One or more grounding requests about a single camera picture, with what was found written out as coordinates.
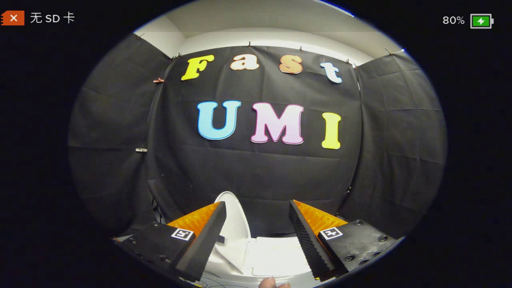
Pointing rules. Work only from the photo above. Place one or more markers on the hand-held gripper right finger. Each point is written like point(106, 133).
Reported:
point(310, 244)

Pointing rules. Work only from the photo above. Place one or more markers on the black backdrop cloth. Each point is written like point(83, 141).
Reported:
point(256, 176)

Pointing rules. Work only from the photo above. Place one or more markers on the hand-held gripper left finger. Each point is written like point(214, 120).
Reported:
point(208, 240)

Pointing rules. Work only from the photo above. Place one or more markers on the white toilet seat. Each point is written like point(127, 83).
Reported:
point(276, 252)

